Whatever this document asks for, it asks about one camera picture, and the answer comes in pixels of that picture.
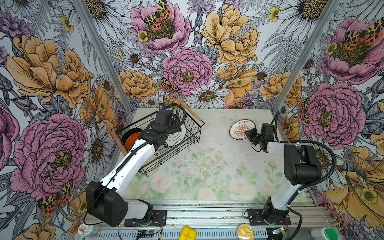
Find white plate ring pattern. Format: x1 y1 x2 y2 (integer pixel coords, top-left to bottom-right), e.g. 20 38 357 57
166 124 187 147

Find aluminium right corner post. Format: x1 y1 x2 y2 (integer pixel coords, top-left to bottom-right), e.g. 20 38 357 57
272 0 341 115

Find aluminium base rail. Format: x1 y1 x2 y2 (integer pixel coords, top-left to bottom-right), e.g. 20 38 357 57
76 200 334 240

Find round yellow lid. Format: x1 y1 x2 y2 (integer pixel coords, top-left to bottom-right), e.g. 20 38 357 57
237 224 255 240

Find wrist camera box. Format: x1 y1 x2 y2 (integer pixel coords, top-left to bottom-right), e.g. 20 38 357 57
261 123 275 140
154 109 175 132

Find aluminium left corner post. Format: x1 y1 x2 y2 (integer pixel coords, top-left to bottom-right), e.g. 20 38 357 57
74 1 134 116

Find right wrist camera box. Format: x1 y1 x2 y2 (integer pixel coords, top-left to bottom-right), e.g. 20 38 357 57
261 123 275 140

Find black plate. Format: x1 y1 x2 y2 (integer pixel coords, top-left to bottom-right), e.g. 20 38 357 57
122 128 142 147

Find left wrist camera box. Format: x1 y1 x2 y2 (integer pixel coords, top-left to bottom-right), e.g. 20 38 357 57
154 109 175 132

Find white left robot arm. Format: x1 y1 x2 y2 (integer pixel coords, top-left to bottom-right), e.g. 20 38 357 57
86 129 172 227

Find yellow plastic block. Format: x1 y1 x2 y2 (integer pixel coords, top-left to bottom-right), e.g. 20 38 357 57
179 226 197 240

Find black wire dish rack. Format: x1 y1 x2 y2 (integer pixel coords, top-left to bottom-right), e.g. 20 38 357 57
115 100 202 173

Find aluminium corner post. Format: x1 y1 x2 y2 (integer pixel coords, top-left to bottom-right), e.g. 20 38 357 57
74 1 134 116
272 0 341 115

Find white bottle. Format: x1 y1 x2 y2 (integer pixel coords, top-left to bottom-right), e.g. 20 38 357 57
78 224 102 237

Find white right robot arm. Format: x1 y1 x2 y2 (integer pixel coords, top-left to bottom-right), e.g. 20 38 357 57
245 124 322 226

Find white plate orange sunburst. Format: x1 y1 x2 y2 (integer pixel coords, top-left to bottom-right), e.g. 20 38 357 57
229 120 256 140

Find black corrugated cable conduit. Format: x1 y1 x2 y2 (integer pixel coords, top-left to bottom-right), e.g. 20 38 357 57
269 110 337 191

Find green white button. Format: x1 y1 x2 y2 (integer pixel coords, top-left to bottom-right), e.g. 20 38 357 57
311 228 339 240

